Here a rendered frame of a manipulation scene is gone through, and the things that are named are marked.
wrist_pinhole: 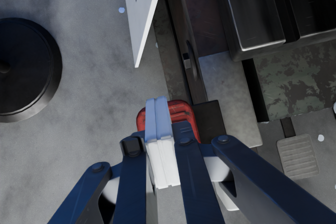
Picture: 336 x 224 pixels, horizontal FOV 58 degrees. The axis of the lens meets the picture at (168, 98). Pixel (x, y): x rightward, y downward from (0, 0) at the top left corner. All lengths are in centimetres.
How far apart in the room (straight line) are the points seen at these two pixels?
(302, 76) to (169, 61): 67
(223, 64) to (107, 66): 73
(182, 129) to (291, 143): 79
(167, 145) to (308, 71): 33
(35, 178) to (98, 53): 49
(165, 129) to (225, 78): 28
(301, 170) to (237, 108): 57
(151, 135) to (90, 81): 97
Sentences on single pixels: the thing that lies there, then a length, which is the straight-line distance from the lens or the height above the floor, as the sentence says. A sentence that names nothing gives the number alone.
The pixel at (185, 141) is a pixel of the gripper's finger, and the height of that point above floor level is 91.
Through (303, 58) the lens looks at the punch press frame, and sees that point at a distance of 47.
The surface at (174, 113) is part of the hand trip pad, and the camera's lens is 31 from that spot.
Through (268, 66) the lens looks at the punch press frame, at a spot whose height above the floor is 64.
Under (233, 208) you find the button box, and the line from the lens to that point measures 46.
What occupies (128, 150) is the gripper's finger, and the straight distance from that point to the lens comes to 15.
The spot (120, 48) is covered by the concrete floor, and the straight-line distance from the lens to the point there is 113.
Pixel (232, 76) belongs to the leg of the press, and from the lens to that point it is 44.
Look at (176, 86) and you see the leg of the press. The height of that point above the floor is 3.
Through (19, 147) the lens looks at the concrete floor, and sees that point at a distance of 121.
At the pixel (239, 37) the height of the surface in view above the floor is 70.
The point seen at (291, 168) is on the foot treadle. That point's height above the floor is 16.
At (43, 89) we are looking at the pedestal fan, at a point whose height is 3.
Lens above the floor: 107
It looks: 83 degrees down
